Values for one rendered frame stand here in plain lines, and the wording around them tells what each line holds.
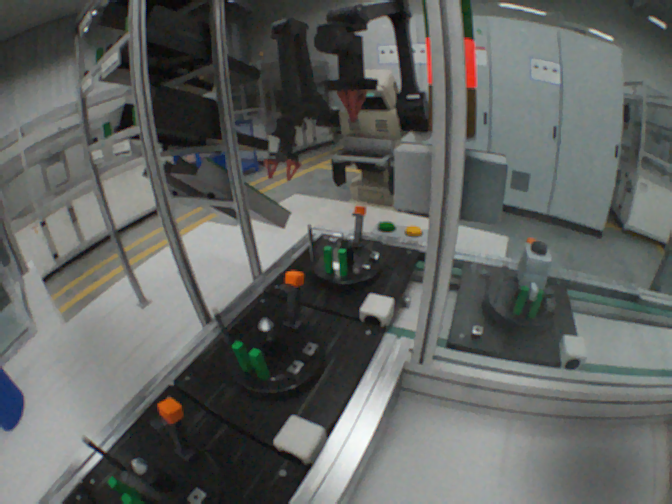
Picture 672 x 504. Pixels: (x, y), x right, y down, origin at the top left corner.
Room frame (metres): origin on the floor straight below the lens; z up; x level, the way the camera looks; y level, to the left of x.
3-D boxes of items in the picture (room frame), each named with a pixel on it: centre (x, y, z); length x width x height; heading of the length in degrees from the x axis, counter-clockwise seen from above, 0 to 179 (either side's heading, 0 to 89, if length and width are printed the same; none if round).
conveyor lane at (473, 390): (0.32, -0.27, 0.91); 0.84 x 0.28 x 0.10; 62
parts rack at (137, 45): (0.54, 0.36, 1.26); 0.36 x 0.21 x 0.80; 62
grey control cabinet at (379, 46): (3.80, -0.92, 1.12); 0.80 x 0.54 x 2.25; 54
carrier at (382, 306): (0.49, -0.02, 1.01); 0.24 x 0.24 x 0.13; 62
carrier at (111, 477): (0.05, 0.21, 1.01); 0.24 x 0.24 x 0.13; 62
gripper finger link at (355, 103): (0.68, -0.05, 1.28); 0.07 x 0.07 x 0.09; 61
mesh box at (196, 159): (4.99, 1.98, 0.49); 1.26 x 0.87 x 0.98; 146
